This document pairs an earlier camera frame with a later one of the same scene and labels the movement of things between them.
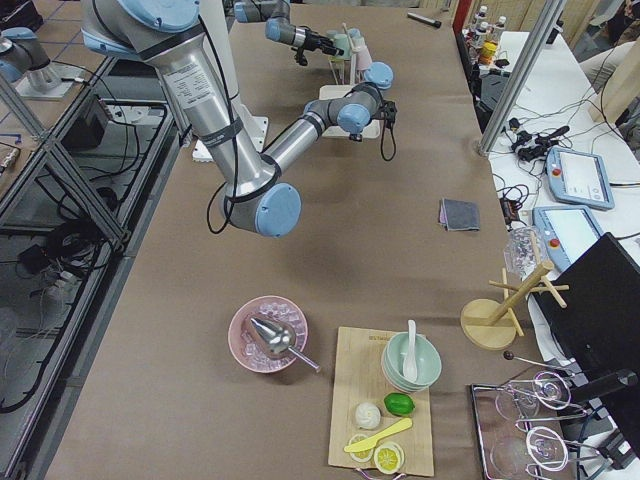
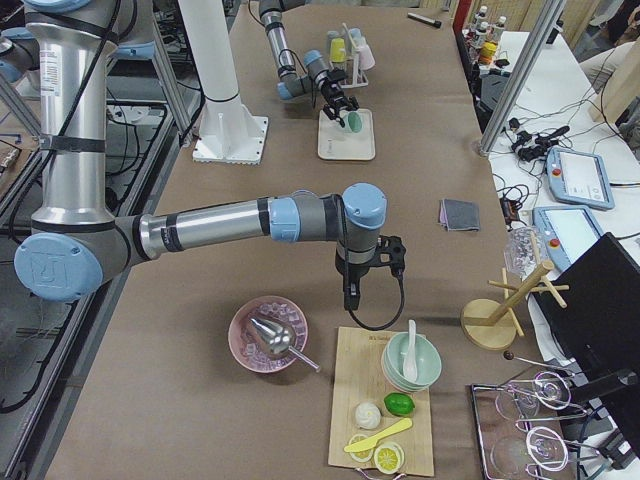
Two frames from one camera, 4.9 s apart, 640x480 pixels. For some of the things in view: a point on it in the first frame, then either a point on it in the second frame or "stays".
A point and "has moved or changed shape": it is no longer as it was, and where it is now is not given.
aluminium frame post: [522, 75] stays
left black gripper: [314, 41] -> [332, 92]
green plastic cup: [342, 41] has moved or changed shape
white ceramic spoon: [410, 369] stays
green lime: [399, 404] stays
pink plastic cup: [363, 58] stays
